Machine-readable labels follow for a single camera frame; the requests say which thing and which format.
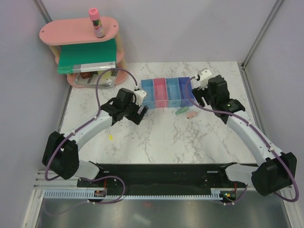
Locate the pink eraser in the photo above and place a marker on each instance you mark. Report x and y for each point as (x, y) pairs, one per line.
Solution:
(190, 115)

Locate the yellow capped pen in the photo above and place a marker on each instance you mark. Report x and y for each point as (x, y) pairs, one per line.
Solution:
(109, 134)

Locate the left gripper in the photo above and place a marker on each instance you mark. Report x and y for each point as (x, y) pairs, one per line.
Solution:
(136, 118)

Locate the pink capped bottle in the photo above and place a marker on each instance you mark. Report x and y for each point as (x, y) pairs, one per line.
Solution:
(95, 18)

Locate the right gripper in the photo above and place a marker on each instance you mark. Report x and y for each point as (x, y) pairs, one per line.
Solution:
(199, 93)

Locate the aluminium frame post left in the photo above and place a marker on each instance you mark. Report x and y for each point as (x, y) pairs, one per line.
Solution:
(42, 10)

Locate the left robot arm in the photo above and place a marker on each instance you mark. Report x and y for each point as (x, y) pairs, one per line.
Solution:
(62, 149)

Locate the aluminium frame post right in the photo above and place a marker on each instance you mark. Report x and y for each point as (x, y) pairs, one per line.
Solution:
(266, 25)

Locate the aluminium frame post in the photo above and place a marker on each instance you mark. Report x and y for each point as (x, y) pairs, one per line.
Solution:
(266, 25)
(42, 10)

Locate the pink plastic bin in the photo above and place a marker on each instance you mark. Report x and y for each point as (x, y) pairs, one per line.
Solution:
(160, 93)

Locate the brown toy on shelf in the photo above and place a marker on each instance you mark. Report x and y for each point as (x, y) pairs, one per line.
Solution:
(85, 75)

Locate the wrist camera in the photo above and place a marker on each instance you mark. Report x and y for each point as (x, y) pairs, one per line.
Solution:
(140, 95)
(203, 77)

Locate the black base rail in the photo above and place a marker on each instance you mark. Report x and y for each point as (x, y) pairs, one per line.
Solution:
(161, 179)

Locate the pink wooden shelf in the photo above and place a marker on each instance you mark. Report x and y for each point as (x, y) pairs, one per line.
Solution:
(79, 31)

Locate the white cable duct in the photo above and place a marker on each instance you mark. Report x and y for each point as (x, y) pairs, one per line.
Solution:
(95, 195)

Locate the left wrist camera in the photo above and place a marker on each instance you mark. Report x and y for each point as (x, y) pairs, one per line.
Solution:
(140, 95)

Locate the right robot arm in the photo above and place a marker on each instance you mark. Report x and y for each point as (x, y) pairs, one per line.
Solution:
(275, 169)

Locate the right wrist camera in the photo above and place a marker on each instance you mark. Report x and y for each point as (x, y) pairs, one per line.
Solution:
(203, 77)

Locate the dark blue plastic bin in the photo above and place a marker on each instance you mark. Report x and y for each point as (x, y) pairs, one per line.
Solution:
(185, 92)

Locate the green book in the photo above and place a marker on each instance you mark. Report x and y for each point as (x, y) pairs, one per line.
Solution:
(87, 57)

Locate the green eraser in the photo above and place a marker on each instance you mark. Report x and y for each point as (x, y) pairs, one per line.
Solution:
(182, 110)

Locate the light blue bin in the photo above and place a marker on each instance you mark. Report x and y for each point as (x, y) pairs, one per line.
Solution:
(173, 92)
(147, 86)

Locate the yellow cup on shelf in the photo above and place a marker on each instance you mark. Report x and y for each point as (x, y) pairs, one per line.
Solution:
(105, 75)

